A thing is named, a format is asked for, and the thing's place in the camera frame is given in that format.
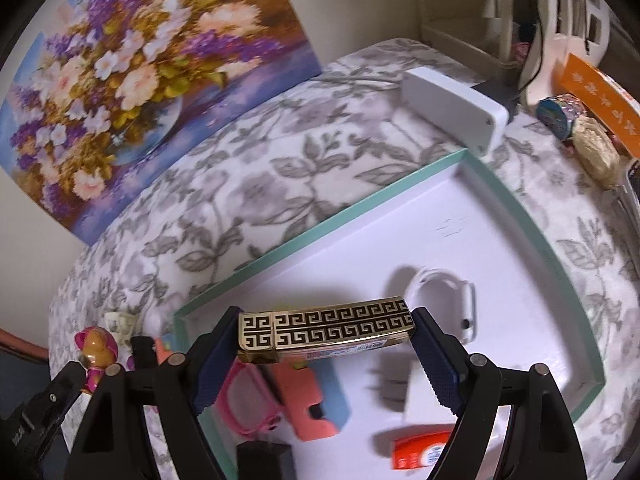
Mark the black cable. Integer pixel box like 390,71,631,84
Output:
515,0,549,94

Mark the orange and grey phone case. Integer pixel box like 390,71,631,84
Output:
154,337,176,367

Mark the cream phone case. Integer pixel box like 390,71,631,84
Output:
102,310,139,337

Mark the pink and yellow toy figure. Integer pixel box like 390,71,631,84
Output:
74,325,139,397

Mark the white rectangular box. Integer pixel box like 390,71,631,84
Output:
401,66,510,159

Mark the cream shelf unit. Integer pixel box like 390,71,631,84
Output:
415,0,526,69

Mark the teal-edged white tray box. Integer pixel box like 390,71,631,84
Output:
172,147,607,480

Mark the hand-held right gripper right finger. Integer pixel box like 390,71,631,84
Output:
411,307,590,480

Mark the grey leaf print blanket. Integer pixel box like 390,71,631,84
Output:
47,37,640,480

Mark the red and white small box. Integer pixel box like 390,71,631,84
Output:
390,430,454,472

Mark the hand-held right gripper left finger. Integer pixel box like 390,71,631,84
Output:
70,306,244,480

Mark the blue patterned tape roll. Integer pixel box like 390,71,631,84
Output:
537,92,589,141

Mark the pink frame case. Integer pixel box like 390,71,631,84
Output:
215,360,287,437

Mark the white plastic basket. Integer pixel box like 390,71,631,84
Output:
520,0,614,111

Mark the orange box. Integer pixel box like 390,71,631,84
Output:
550,52,640,159

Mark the gold black patterned box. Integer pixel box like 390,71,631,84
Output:
236,296,417,365

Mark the white charger cube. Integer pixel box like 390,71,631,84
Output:
402,355,452,427

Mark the black power adapter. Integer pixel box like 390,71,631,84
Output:
236,441,297,480

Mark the orange and blue phone case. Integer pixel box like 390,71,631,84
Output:
272,360,354,442

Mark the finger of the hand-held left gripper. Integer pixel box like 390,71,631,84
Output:
34,359,89,432

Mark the floral painting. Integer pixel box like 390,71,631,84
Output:
0,0,324,247

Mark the reddish brown bed edge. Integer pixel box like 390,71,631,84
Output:
0,327,51,362

